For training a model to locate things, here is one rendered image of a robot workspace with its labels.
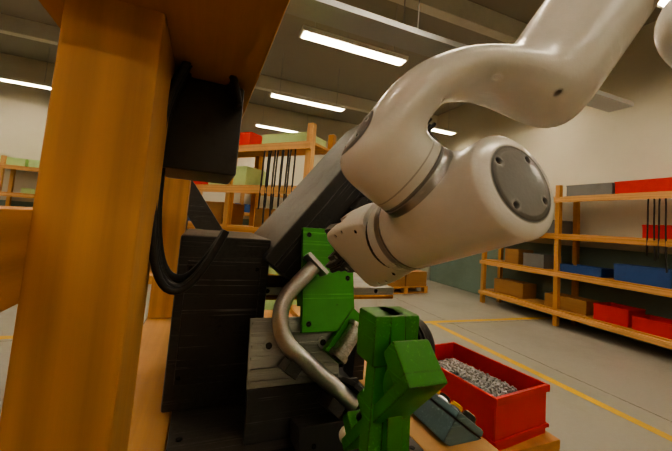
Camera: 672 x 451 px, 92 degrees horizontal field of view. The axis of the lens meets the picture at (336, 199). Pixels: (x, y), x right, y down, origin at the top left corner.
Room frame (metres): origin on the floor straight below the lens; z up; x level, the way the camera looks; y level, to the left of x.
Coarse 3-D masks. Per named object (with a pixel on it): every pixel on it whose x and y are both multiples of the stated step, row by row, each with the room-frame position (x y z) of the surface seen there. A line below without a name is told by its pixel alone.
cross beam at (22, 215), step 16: (0, 208) 0.27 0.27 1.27; (16, 208) 0.29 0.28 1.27; (32, 208) 0.33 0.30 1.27; (0, 224) 0.27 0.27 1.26; (16, 224) 0.29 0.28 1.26; (0, 240) 0.27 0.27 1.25; (16, 240) 0.29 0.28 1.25; (0, 256) 0.27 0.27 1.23; (16, 256) 0.30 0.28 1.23; (0, 272) 0.28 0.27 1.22; (16, 272) 0.30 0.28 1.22; (0, 288) 0.28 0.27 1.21; (16, 288) 0.31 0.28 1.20; (0, 304) 0.28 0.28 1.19
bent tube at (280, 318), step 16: (304, 256) 0.67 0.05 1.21; (304, 272) 0.64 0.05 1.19; (320, 272) 0.67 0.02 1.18; (288, 288) 0.62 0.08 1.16; (288, 304) 0.62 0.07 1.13; (272, 320) 0.61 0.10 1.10; (288, 320) 0.62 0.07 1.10; (288, 336) 0.60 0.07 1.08; (288, 352) 0.60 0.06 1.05; (304, 352) 0.61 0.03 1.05; (304, 368) 0.60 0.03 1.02; (320, 368) 0.61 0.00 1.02; (320, 384) 0.61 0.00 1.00; (336, 384) 0.61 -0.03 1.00; (352, 400) 0.62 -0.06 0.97
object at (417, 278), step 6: (414, 270) 7.14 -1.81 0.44; (420, 270) 7.23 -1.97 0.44; (408, 276) 6.84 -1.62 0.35; (414, 276) 6.92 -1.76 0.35; (420, 276) 7.00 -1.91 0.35; (426, 276) 7.08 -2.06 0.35; (396, 282) 6.69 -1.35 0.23; (402, 282) 6.78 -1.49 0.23; (408, 282) 6.85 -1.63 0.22; (414, 282) 6.92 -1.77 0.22; (420, 282) 7.00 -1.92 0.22; (396, 288) 7.12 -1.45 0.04; (402, 288) 6.82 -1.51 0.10; (408, 288) 7.32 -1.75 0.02; (414, 288) 7.37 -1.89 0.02; (426, 288) 7.06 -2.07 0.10
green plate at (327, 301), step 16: (304, 240) 0.69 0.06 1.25; (320, 240) 0.71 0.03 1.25; (320, 256) 0.70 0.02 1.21; (336, 272) 0.70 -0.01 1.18; (352, 272) 0.72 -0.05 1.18; (304, 288) 0.67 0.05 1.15; (320, 288) 0.68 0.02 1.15; (336, 288) 0.69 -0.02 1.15; (352, 288) 0.71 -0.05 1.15; (304, 304) 0.66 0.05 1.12; (320, 304) 0.67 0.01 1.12; (336, 304) 0.69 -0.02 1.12; (352, 304) 0.70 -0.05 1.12; (304, 320) 0.65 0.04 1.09; (320, 320) 0.67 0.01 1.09; (336, 320) 0.68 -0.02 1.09
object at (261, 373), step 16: (256, 320) 0.64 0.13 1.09; (256, 336) 0.63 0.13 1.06; (272, 336) 0.65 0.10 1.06; (304, 336) 0.67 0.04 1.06; (320, 336) 0.68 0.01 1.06; (256, 352) 0.63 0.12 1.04; (272, 352) 0.64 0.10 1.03; (320, 352) 0.67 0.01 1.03; (256, 368) 0.62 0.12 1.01; (272, 368) 0.63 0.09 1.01; (336, 368) 0.68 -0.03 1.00; (256, 384) 0.61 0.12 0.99; (272, 384) 0.63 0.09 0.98; (288, 384) 0.64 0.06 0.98
